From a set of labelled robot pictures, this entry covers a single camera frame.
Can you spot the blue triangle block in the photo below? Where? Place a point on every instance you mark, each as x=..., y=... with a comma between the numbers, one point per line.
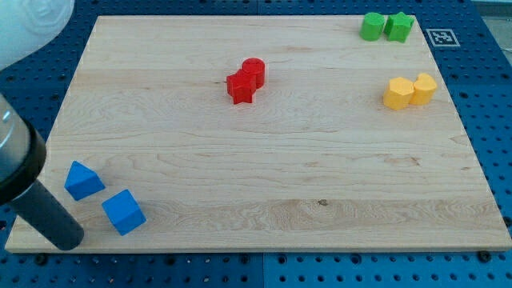
x=82, y=182

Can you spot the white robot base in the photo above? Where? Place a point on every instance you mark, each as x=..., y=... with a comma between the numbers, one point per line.
x=28, y=25

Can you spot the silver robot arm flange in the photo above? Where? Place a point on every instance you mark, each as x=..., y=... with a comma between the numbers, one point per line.
x=23, y=153

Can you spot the red star block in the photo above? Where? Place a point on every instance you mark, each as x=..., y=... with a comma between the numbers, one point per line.
x=241, y=86

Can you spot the green star block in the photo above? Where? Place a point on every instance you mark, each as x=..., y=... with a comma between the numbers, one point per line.
x=398, y=27

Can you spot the red cylinder block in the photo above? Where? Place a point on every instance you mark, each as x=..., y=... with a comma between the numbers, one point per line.
x=257, y=68

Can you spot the wooden board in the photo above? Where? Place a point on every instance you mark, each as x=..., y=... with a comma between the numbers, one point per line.
x=315, y=163

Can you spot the blue cube block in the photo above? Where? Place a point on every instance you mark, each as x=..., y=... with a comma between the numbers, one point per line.
x=124, y=213

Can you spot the yellow hexagon block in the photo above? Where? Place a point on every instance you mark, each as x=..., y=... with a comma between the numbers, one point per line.
x=398, y=93

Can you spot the green cylinder block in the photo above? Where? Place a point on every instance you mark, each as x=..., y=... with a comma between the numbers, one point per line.
x=372, y=26

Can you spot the yellow heart block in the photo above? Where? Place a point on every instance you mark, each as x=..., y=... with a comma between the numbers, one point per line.
x=424, y=89

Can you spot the white fiducial marker tag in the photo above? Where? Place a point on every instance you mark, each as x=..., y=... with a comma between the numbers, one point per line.
x=441, y=37

